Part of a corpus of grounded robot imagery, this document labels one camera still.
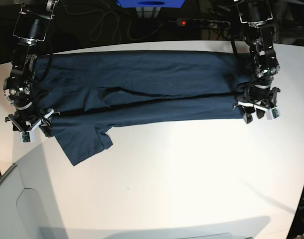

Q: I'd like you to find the blue box on stand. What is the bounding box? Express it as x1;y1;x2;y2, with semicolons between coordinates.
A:
116;0;185;8

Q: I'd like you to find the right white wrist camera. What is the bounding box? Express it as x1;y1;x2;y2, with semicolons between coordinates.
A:
19;131;34;143

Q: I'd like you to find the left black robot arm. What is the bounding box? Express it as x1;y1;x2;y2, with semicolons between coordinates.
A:
234;0;281;124

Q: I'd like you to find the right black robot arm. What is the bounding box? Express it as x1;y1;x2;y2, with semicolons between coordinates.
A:
3;0;57;143

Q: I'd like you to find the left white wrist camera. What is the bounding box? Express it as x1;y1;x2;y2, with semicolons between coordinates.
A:
266;107;280;120

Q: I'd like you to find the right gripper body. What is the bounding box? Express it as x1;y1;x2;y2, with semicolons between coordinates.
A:
4;102;60;132

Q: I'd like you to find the black power strip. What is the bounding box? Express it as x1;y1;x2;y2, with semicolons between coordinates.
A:
175;18;230;30

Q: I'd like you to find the grey cable on floor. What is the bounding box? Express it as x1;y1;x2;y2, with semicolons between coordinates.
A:
89;9;165;42

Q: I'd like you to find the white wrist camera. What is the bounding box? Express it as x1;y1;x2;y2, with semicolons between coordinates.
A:
19;131;34;143
266;107;280;120

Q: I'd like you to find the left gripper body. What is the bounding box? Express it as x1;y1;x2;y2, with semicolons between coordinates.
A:
233;85;281;112

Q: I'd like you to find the dark blue T-shirt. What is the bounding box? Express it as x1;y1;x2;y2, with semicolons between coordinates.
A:
33;51;251;165

